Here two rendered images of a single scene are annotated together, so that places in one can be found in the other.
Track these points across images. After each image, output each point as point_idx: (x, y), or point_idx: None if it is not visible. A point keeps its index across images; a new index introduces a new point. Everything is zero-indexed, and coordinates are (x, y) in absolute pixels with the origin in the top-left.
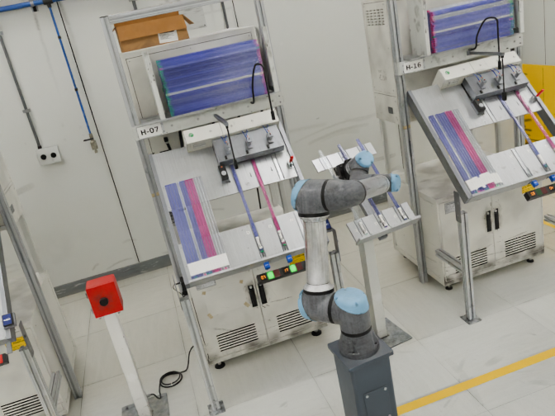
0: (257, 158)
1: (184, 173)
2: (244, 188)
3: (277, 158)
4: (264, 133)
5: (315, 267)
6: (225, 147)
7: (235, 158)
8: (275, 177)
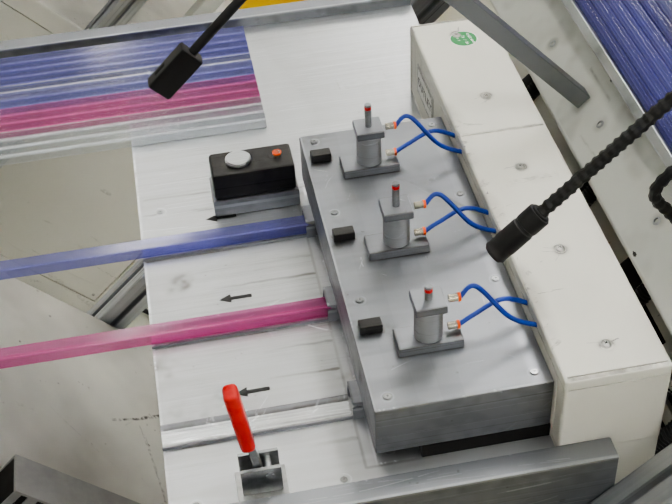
0: (337, 331)
1: (296, 83)
2: (156, 267)
3: (322, 428)
4: (477, 320)
5: None
6: (384, 150)
7: (314, 200)
8: (186, 404)
